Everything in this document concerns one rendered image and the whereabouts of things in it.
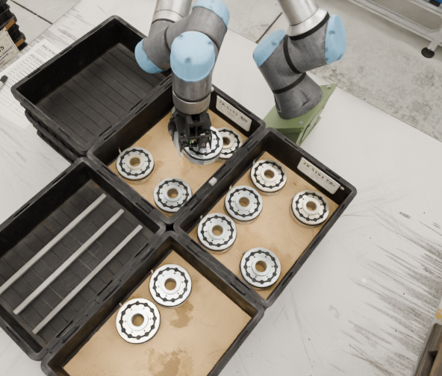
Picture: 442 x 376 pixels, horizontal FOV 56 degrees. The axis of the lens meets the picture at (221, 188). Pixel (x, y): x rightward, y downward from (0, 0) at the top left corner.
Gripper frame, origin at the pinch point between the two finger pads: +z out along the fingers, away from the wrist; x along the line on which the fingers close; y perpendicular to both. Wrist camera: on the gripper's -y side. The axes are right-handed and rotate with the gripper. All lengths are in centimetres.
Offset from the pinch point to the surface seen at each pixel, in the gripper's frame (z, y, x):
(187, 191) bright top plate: 13.2, 6.8, -2.0
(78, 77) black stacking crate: 16, -39, -27
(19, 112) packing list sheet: 29, -39, -49
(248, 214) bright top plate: 13.3, 16.6, 12.9
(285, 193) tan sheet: 16.2, 11.5, 25.3
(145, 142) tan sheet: 16.2, -12.2, -10.6
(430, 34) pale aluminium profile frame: 86, -98, 164
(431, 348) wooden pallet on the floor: 95, 63, 93
